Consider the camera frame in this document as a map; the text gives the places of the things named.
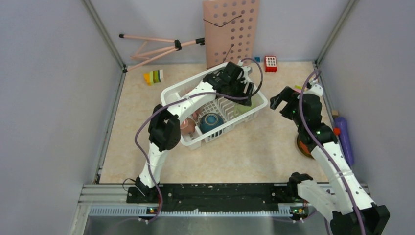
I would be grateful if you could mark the dark bowl beige inside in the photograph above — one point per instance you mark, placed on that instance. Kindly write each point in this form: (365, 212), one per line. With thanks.
(210, 121)

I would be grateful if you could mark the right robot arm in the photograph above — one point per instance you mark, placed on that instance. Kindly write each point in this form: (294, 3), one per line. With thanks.
(350, 210)

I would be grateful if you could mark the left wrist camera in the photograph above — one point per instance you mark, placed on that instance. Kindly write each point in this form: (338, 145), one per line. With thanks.
(247, 70)

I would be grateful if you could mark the purple toy handle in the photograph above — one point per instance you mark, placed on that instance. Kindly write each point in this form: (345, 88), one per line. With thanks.
(340, 122)

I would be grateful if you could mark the red toy block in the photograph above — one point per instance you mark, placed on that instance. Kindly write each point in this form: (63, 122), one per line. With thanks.
(270, 64)

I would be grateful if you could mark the orange saucer plate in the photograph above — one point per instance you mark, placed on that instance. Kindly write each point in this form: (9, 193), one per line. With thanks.
(303, 148)

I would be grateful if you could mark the cream cup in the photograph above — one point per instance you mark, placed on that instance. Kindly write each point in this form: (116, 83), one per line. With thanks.
(240, 109)

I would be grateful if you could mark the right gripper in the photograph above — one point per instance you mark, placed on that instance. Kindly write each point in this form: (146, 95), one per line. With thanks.
(288, 95)

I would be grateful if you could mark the small wooden cube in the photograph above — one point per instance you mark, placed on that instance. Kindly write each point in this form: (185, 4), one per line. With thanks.
(334, 113)

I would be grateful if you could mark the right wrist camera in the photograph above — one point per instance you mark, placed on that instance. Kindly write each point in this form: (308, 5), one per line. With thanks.
(316, 89)

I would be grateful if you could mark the white plastic dish rack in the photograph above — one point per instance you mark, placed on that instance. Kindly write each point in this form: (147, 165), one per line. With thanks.
(221, 106)

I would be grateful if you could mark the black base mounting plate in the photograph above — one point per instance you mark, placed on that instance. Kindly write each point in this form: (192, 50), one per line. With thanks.
(278, 192)

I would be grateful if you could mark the pink pegboard panel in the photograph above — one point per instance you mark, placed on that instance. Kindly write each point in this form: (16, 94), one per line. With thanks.
(230, 27)

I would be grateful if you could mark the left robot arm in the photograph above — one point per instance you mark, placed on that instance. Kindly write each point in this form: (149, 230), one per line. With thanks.
(164, 132)

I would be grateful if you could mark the pink mug white inside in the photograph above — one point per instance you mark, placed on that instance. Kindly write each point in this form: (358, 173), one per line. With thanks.
(188, 126)

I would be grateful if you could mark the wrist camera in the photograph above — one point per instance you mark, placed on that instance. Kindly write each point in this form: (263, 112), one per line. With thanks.
(316, 89)
(247, 70)

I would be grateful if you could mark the striped toy block stack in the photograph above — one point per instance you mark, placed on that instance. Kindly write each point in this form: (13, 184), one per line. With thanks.
(153, 77)

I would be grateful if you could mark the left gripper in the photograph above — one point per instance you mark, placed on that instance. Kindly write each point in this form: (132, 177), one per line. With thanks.
(249, 89)

